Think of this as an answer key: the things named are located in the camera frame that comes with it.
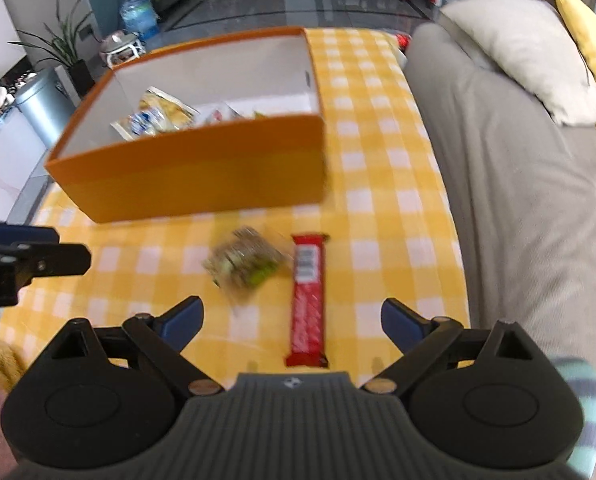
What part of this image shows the clear brown green snack bag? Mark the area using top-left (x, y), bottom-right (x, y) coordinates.
top-left (202, 226), bottom-right (290, 304)

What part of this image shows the grey sofa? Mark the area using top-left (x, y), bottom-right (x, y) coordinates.
top-left (403, 19), bottom-right (596, 421)

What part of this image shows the blue water jug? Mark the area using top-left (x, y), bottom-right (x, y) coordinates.
top-left (120, 0), bottom-right (159, 41)

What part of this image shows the white yellow American snack bag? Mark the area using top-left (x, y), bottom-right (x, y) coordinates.
top-left (194, 102), bottom-right (266, 127)

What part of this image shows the potted green plant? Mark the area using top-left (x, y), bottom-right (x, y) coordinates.
top-left (10, 0), bottom-right (95, 98)

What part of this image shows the striped teal sleeve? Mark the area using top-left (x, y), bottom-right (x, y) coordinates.
top-left (552, 356), bottom-right (596, 479)

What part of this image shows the orange cardboard box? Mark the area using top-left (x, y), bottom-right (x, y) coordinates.
top-left (45, 27), bottom-right (326, 223)

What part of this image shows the small white stool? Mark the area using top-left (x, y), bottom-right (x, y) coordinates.
top-left (100, 30), bottom-right (146, 68)

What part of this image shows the red chocolate bar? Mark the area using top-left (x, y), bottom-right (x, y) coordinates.
top-left (285, 233), bottom-right (329, 368)

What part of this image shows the yellow checkered tablecloth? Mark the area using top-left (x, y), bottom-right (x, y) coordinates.
top-left (0, 28), bottom-right (469, 385)

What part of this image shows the yellow chips snack bag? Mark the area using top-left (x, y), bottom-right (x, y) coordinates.
top-left (110, 87), bottom-right (199, 141)

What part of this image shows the grey metal trash bin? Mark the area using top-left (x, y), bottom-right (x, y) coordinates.
top-left (15, 68), bottom-right (76, 148)

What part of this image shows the cream cushion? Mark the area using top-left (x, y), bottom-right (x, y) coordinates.
top-left (441, 0), bottom-right (596, 126)

